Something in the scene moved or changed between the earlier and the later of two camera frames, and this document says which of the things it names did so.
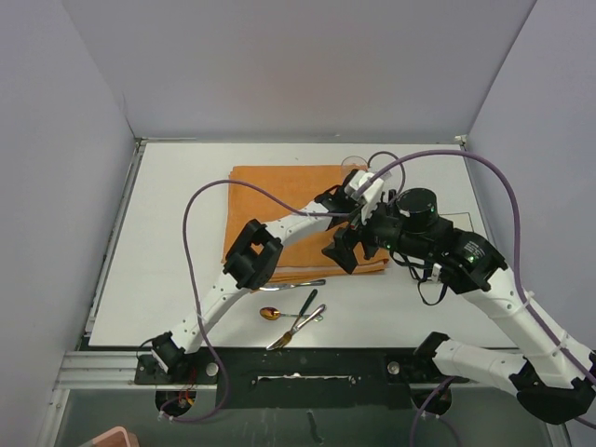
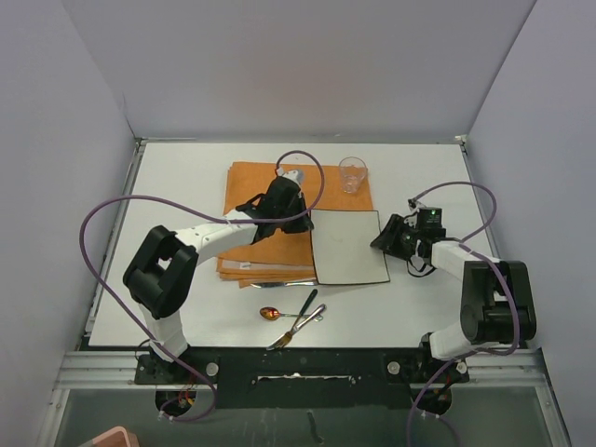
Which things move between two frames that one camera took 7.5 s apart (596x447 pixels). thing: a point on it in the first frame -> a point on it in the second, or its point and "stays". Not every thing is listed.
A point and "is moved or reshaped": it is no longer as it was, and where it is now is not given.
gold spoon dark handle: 273,314 stays
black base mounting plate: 306,377 stays
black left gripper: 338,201 -> 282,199
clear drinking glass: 351,163 stays
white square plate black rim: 460,220 -> 341,247
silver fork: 287,338 stays
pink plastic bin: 115,437 stays
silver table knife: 280,286 stays
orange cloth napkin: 299,186 is moved or reshaped
